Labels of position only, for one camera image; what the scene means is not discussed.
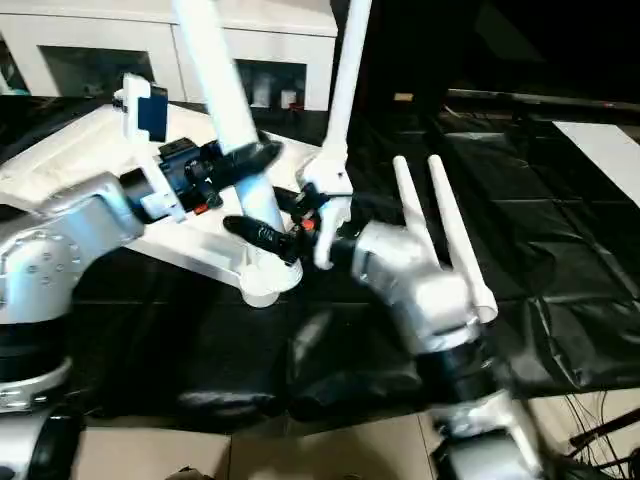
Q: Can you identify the white plastic table top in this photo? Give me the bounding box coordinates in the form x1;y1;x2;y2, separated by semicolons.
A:
0;98;326;308

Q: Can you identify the white flat board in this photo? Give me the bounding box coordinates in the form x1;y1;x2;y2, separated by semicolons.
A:
553;121;640;208

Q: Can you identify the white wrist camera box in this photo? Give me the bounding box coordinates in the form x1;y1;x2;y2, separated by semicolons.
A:
298;178;355;273
112;72;173;151

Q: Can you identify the black plastic mat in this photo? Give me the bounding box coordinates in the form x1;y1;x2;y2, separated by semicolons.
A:
0;92;640;421

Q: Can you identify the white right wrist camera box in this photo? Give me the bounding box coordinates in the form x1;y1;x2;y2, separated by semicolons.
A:
298;178;355;273

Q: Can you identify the white plastic table leg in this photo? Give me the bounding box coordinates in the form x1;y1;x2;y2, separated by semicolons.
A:
427;153;499;324
171;0;293;253
299;0;374;198
391;155;446;269

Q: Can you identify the white cabinet with glass doors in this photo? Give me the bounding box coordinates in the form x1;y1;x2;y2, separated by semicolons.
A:
0;0;339;112

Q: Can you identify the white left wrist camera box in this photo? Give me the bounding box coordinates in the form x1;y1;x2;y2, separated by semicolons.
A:
112;72;173;151

